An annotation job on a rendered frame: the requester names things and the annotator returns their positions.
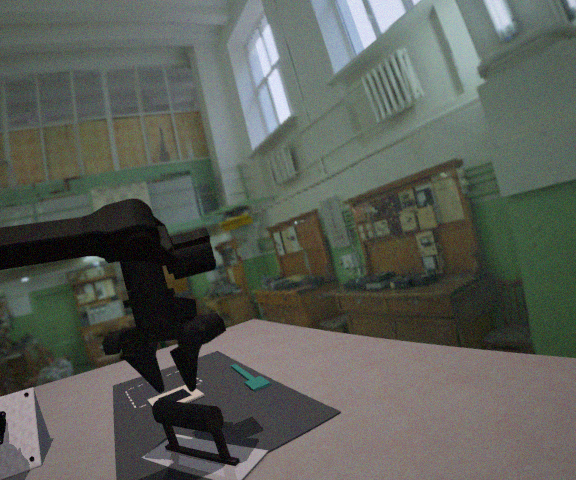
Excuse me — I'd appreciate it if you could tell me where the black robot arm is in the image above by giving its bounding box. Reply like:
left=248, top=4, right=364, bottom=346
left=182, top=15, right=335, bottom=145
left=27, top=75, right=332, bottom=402
left=0, top=199, right=216, bottom=292

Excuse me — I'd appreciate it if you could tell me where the beige square tile with dark centre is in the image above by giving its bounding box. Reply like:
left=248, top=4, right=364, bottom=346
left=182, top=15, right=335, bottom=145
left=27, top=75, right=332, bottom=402
left=147, top=385, right=205, bottom=406

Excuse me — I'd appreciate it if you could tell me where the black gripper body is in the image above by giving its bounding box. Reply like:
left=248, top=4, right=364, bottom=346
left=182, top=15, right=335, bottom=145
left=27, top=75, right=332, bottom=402
left=102, top=282, right=226, bottom=355

